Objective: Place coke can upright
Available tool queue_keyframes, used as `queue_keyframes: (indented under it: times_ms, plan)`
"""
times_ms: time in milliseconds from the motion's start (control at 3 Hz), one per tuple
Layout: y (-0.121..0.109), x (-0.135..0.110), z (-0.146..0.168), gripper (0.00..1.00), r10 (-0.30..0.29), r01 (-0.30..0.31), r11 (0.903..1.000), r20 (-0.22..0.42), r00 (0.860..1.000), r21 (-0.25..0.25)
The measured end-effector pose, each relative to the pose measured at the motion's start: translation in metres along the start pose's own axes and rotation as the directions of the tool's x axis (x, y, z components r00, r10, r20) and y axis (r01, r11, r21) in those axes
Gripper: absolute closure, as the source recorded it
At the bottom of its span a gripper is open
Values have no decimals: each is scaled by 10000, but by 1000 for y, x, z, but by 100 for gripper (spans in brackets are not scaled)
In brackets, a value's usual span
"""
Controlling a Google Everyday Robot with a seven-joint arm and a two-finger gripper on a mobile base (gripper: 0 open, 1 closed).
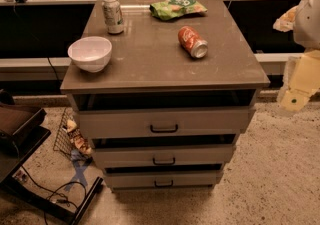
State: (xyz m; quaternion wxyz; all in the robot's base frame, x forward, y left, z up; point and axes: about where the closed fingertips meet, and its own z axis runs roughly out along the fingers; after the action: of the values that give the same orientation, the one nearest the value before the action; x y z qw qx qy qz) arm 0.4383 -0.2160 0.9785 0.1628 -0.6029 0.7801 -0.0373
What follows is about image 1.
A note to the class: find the top grey drawer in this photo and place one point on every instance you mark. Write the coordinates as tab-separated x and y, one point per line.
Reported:
164	122

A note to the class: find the green white soda can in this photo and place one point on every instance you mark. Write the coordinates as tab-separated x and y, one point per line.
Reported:
113	16

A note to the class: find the black cart stand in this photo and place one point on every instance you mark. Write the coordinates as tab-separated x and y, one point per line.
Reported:
21	134

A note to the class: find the bottom grey drawer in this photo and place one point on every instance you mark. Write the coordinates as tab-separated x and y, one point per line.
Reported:
162	179

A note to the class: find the white bowl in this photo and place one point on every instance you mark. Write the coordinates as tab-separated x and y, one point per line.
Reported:
91	54

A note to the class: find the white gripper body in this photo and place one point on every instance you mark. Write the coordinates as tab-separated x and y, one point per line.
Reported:
309	22

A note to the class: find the wire basket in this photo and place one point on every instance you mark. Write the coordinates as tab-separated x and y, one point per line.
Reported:
62	144

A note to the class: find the middle grey drawer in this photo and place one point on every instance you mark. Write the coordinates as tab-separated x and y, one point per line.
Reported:
163	156

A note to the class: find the green chip bag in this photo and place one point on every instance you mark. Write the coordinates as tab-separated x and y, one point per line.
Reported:
171	9

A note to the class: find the orange coke can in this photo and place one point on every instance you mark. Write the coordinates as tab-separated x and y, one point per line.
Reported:
192	42

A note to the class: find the grey drawer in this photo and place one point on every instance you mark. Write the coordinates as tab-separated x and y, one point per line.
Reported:
163	156
164	122
162	179

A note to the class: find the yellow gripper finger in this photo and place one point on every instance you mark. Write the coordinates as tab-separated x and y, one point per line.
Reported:
301	80
286	21

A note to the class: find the snack bag in basket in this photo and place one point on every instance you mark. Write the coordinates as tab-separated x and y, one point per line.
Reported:
76	138

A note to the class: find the grey drawer cabinet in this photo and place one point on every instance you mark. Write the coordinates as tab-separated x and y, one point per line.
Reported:
150	69

